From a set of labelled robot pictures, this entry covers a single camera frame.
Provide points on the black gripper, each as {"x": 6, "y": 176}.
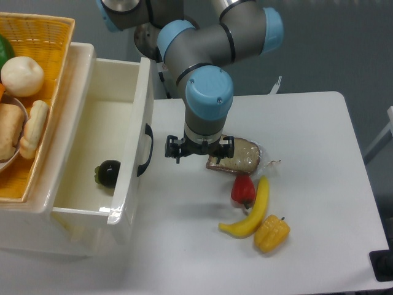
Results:
{"x": 219, "y": 147}

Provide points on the bagged bread slice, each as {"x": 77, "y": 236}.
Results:
{"x": 249, "y": 158}

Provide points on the red bell pepper toy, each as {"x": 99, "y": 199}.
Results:
{"x": 243, "y": 191}

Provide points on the yellow banana toy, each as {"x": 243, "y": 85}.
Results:
{"x": 253, "y": 220}

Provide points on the white drawer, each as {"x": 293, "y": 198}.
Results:
{"x": 118, "y": 104}

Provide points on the black mangosteen toy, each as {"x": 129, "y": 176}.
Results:
{"x": 107, "y": 172}

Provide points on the yellow bell pepper toy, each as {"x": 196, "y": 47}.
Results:
{"x": 271, "y": 234}

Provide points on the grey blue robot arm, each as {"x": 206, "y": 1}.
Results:
{"x": 195, "y": 58}

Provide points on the white drawer cabinet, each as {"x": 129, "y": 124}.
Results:
{"x": 30, "y": 225}

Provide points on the beige bread roll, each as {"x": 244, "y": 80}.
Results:
{"x": 33, "y": 129}

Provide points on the brown bread loaf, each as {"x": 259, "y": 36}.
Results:
{"x": 12, "y": 118}

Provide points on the white round bun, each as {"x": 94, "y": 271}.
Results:
{"x": 22, "y": 76}

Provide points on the grey bowl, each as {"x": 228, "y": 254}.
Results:
{"x": 11, "y": 100}

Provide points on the orange vegetable toy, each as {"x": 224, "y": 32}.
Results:
{"x": 2, "y": 90}

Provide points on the black device at edge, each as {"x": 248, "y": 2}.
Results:
{"x": 381, "y": 261}

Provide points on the green vegetable toy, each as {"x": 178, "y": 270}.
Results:
{"x": 6, "y": 51}

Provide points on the black top drawer handle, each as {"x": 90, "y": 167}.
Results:
{"x": 149, "y": 150}

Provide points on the white frame at right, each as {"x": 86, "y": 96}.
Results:
{"x": 380, "y": 141}

